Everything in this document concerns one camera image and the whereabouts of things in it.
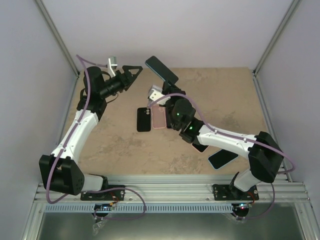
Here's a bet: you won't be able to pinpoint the small circuit board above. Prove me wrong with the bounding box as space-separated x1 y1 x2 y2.
235 202 252 210
93 202 117 212

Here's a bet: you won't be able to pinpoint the phone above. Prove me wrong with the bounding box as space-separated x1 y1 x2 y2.
192 143 209 153
208 149 239 170
145 55 179 85

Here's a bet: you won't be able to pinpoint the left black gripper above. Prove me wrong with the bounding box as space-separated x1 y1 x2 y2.
100 66 143 99

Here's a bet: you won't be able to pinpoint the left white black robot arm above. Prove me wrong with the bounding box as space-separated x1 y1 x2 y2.
39 65 143 200

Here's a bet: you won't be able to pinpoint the right small circuit board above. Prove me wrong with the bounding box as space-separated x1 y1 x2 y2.
235 202 252 210

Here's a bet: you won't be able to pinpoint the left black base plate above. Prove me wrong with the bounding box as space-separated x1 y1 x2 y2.
80 185 125 202

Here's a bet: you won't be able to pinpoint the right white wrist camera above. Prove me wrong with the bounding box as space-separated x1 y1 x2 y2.
147 84 171 106

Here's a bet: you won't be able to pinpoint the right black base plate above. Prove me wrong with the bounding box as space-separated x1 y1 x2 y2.
211 184 260 201

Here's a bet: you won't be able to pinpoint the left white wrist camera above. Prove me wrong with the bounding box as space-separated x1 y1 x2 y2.
106 56 118 78

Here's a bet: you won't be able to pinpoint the light pink phone case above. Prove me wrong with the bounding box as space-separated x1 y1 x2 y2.
151 104 167 129

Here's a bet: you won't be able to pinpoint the right aluminium corner post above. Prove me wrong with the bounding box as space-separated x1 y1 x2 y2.
252 0 302 77

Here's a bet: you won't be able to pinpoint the aluminium corner post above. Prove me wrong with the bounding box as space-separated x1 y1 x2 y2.
34 0 81 78
252 0 302 77

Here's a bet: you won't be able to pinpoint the black phone case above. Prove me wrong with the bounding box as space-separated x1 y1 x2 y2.
136 107 151 133

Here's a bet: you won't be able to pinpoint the left aluminium corner post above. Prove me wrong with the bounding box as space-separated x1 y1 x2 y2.
34 0 81 78

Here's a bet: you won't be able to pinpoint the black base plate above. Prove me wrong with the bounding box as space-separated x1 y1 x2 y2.
211 184 260 201
80 185 125 202

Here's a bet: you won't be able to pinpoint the left small circuit board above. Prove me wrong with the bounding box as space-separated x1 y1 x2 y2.
93 202 117 212

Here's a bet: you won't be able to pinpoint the phone in blue case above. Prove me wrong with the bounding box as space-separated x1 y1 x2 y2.
208 149 239 170

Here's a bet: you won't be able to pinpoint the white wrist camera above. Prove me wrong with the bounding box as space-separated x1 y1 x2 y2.
147 84 171 106
106 56 118 78

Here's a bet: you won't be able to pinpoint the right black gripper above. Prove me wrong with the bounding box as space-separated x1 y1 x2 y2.
162 78 186 129

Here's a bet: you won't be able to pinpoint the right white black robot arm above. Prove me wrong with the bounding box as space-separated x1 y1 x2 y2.
161 82 284 200

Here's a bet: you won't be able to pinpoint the clear plastic bag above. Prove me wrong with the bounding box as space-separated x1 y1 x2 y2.
92 217 108 236

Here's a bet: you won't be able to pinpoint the black smartphone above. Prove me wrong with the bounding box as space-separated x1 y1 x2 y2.
165 111 173 129

